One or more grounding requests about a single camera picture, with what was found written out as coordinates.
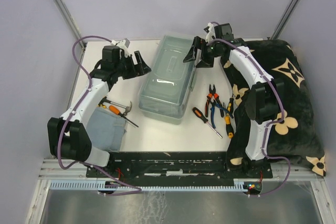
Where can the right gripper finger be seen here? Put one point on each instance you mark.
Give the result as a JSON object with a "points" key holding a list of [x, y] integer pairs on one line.
{"points": [[195, 50], [204, 57]]}

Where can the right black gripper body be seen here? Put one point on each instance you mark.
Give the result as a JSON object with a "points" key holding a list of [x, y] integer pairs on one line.
{"points": [[214, 49]]}

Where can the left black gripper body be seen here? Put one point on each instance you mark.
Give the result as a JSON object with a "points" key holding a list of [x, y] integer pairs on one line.
{"points": [[120, 67]]}

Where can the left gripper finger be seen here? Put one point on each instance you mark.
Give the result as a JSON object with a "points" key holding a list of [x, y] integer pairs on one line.
{"points": [[141, 69], [139, 59]]}

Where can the green plastic tool box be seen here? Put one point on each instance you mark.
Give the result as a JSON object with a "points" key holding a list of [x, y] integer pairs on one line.
{"points": [[165, 93]]}

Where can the black handled claw hammer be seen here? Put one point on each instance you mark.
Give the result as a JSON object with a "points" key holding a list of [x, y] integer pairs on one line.
{"points": [[127, 109]]}

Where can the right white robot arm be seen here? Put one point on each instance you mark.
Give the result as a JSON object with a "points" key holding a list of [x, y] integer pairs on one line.
{"points": [[263, 102]]}

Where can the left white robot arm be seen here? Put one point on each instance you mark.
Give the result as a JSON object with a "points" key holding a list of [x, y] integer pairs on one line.
{"points": [[67, 134]]}

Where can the orange black pliers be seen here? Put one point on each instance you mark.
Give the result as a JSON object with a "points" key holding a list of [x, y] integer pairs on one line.
{"points": [[211, 97]]}

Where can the orange black nut driver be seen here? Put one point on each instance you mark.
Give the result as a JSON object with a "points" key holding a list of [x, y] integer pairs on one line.
{"points": [[201, 116]]}

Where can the small yellow black screwdriver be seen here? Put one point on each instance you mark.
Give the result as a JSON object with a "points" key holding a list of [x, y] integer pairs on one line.
{"points": [[230, 105]]}

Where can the folded blue denim cloth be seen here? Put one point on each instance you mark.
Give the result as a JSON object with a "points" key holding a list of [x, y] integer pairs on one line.
{"points": [[106, 130]]}

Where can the black floral blanket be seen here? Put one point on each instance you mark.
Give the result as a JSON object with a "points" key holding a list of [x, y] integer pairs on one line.
{"points": [[294, 137]]}

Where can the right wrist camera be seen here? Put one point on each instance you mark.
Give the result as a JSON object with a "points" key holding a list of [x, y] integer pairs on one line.
{"points": [[210, 32]]}

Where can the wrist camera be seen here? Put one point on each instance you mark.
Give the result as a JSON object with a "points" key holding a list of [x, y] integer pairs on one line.
{"points": [[210, 32], [123, 44]]}

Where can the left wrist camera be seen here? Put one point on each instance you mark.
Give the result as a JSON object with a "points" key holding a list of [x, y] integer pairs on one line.
{"points": [[123, 44]]}

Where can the orange handled screwdriver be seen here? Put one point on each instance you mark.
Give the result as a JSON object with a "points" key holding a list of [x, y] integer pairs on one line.
{"points": [[116, 111]]}

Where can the blue handled pliers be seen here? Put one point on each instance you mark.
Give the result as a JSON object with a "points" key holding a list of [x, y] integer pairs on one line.
{"points": [[219, 108]]}

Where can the right aluminium frame post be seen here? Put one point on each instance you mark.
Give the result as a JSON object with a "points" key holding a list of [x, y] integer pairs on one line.
{"points": [[289, 10]]}

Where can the aluminium frame post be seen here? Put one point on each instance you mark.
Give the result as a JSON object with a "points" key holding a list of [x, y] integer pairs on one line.
{"points": [[289, 10], [65, 13]]}

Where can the left aluminium frame post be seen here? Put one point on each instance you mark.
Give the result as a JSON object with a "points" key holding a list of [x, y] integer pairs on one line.
{"points": [[65, 13]]}

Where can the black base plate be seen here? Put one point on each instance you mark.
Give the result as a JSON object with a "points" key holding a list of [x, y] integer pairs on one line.
{"points": [[182, 169]]}

